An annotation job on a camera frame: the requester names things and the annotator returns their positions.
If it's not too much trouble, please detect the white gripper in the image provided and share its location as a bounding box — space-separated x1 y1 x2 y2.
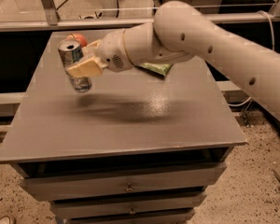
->
66 29 133 78

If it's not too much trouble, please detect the blue silver redbull can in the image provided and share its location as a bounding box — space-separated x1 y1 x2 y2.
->
58 38 92 93

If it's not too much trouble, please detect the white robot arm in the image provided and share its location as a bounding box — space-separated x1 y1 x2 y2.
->
66 1 280 121

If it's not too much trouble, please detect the red apple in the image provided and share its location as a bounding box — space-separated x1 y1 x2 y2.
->
67 33 87 48

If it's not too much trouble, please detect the green chip bag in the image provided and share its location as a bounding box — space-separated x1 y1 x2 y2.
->
137 63 172 77

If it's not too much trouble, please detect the grey drawer cabinet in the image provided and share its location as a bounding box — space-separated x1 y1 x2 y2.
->
0 28 248 224

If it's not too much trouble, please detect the top grey drawer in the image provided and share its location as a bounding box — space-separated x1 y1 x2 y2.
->
21 161 226 201

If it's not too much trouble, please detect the grey drawer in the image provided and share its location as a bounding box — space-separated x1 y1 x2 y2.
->
21 161 226 201
69 209 195 224
50 192 206 218

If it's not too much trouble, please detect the middle grey drawer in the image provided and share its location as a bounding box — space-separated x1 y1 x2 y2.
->
50 192 206 218

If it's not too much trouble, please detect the white shoe tip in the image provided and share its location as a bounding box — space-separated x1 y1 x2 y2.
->
0 216 16 224

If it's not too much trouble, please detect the bottom grey drawer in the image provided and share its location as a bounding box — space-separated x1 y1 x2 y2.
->
69 209 195 224

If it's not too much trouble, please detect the metal railing frame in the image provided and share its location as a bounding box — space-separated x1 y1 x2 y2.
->
0 0 280 32

